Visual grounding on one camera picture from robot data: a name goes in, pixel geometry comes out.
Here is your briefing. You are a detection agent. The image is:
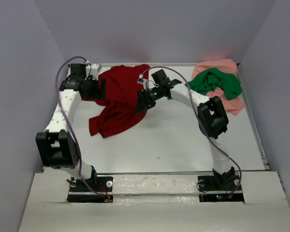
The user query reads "green t-shirt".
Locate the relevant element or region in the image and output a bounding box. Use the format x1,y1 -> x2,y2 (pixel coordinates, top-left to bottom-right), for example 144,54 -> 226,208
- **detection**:
188,68 -> 242,100

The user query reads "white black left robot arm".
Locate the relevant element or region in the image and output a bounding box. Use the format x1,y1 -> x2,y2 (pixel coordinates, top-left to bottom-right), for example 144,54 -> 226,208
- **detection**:
35,62 -> 106,191

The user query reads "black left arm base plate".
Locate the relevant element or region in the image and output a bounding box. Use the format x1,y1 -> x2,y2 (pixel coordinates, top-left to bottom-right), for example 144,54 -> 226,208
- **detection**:
66,175 -> 114,203

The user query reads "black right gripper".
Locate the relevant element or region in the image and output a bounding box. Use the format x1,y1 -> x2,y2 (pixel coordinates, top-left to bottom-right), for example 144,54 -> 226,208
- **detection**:
134,85 -> 163,114

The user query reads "aluminium right table rail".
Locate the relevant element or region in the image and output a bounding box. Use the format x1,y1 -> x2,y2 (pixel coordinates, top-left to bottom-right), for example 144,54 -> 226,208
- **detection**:
236,64 -> 271,171

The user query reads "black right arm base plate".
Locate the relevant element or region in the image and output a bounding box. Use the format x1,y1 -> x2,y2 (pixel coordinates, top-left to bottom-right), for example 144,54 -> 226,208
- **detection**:
196,175 -> 244,203

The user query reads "white front cover board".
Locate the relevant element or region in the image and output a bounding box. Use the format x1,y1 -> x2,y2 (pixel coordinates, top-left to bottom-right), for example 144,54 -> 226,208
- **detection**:
20,171 -> 290,232

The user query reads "red t-shirt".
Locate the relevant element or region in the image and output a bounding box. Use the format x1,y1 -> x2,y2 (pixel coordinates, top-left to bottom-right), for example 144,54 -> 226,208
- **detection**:
84,64 -> 149,138

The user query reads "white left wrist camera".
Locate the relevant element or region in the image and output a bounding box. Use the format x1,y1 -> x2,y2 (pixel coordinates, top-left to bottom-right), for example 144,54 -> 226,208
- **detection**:
86,63 -> 102,80

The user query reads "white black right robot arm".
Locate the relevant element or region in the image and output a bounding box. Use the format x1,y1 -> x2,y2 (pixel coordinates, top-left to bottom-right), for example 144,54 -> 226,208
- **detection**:
135,66 -> 242,191

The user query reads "pink t-shirt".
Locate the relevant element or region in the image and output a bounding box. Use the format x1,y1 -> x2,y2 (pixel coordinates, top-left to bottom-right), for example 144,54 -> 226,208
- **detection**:
189,59 -> 245,116

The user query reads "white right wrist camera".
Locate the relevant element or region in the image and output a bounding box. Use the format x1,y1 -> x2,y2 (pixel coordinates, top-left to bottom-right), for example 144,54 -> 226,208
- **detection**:
137,74 -> 150,90

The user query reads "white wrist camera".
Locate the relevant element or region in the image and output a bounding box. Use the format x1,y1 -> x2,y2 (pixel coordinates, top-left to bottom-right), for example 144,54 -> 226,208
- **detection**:
86,63 -> 102,80
137,74 -> 150,90

